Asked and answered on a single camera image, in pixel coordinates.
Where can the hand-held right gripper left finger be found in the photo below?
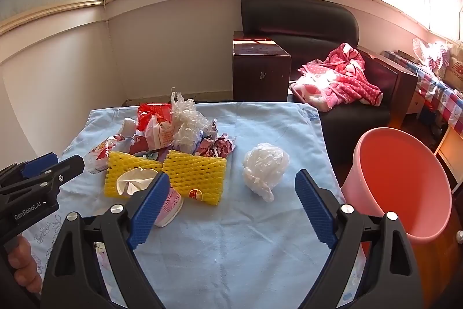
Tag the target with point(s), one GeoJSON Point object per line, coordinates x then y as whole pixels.
{"type": "Point", "coordinates": [150, 211]}

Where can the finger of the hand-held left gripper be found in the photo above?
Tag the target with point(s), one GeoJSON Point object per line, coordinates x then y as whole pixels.
{"type": "Point", "coordinates": [38, 164]}
{"type": "Point", "coordinates": [70, 166]}

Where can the dark brown sofa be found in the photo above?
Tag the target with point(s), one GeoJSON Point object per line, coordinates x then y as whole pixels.
{"type": "Point", "coordinates": [300, 19]}

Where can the translucent plastic bag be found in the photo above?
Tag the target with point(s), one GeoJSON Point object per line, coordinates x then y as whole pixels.
{"type": "Point", "coordinates": [432, 52]}

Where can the white crumpled tissue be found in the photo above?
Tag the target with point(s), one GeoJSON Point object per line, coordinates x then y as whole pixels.
{"type": "Point", "coordinates": [134, 178]}

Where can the yellow foam fruit net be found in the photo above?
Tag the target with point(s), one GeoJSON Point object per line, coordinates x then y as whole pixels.
{"type": "Point", "coordinates": [115, 164]}

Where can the pink dotted blanket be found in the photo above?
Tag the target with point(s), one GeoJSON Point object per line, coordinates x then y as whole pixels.
{"type": "Point", "coordinates": [343, 81]}

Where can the person's left hand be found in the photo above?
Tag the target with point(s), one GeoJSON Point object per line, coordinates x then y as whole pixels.
{"type": "Point", "coordinates": [21, 265]}

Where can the yellow foam net red sticker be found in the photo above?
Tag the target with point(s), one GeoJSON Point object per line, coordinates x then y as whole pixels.
{"type": "Point", "coordinates": [195, 171]}

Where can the pink paper cup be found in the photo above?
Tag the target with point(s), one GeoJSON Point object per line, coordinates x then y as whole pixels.
{"type": "Point", "coordinates": [170, 204]}

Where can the clear crinkled plastic wrap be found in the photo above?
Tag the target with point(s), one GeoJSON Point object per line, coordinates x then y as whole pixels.
{"type": "Point", "coordinates": [186, 120]}

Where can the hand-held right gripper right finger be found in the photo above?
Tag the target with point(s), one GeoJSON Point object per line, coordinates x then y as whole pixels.
{"type": "Point", "coordinates": [314, 207]}

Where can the dark red crumpled wrapper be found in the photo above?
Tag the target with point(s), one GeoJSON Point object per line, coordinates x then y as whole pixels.
{"type": "Point", "coordinates": [220, 146]}

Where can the light blue cloth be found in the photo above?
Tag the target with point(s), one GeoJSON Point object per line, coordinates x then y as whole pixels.
{"type": "Point", "coordinates": [235, 240]}

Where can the pink plastic bucket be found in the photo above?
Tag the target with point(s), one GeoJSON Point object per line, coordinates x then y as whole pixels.
{"type": "Point", "coordinates": [398, 186]}

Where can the checkered tablecloth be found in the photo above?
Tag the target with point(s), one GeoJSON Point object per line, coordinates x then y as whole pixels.
{"type": "Point", "coordinates": [445, 99]}

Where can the cardboard box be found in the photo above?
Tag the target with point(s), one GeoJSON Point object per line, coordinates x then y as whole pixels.
{"type": "Point", "coordinates": [455, 72]}

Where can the white orange printed wrapper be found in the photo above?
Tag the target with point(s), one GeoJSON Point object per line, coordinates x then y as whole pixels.
{"type": "Point", "coordinates": [159, 135]}

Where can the red plastic bag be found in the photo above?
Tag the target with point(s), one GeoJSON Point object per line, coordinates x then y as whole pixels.
{"type": "Point", "coordinates": [152, 111]}

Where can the dark wooden cabinet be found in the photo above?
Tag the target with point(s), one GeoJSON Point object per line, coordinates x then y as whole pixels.
{"type": "Point", "coordinates": [260, 73]}

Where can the white red snack packet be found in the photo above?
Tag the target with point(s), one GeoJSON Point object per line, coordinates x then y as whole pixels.
{"type": "Point", "coordinates": [99, 157]}

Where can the white plastic bag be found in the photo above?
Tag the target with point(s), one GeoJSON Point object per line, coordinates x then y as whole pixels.
{"type": "Point", "coordinates": [266, 164]}

